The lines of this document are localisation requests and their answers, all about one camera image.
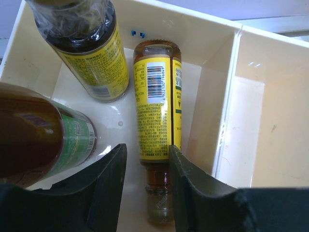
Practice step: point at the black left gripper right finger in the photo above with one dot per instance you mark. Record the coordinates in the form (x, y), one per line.
(204, 204)

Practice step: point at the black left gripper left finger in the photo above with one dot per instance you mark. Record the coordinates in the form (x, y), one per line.
(88, 201)

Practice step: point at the green-label sauce bottle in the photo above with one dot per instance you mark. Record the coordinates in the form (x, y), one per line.
(40, 137)

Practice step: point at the yellow-label bottle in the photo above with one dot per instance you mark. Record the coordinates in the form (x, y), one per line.
(158, 90)
(85, 35)

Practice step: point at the cream divided organizer tray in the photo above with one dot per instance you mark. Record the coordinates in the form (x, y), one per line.
(245, 98)

